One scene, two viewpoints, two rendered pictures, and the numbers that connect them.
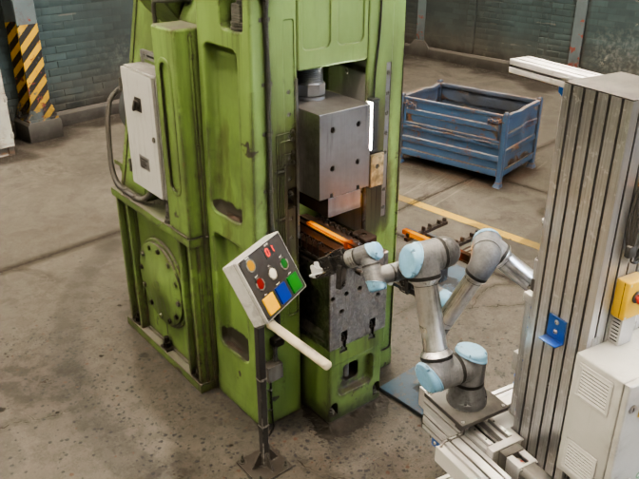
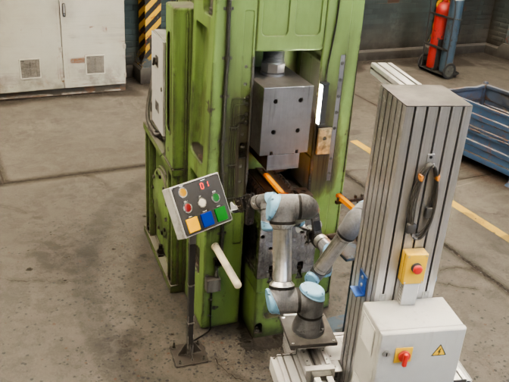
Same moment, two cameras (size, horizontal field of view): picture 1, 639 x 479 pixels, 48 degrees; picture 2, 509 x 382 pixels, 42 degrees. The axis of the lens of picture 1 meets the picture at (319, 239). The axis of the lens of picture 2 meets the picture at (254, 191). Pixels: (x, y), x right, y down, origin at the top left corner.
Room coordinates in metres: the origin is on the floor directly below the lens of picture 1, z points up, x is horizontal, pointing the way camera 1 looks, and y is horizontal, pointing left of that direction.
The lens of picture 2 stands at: (-0.30, -1.00, 2.70)
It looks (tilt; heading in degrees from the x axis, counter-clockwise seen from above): 26 degrees down; 17
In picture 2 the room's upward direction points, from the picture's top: 4 degrees clockwise
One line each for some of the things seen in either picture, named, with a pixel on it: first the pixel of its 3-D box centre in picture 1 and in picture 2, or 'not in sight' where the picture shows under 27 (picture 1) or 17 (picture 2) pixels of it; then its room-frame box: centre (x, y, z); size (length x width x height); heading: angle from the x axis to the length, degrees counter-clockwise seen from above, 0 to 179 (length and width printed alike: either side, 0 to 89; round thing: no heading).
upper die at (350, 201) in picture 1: (317, 189); (270, 148); (3.28, 0.01, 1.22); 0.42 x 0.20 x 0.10; 39
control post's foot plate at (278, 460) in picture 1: (263, 458); (188, 349); (2.70, 0.27, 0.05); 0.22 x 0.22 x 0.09; 39
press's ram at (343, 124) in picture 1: (323, 139); (279, 108); (3.31, -0.02, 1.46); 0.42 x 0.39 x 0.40; 39
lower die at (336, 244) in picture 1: (317, 238); (266, 186); (3.28, 0.01, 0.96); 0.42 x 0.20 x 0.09; 39
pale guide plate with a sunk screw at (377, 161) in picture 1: (376, 169); (323, 141); (3.42, -0.28, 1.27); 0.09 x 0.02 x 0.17; 129
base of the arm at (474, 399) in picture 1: (467, 388); (308, 320); (2.18, -0.55, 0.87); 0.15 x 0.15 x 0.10
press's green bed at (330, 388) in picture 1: (323, 352); (266, 282); (3.32, -0.02, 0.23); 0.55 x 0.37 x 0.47; 39
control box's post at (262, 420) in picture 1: (261, 374); (191, 281); (2.71, 0.27, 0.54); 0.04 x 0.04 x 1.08; 39
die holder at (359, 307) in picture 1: (323, 279); (271, 223); (3.32, -0.02, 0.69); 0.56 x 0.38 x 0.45; 39
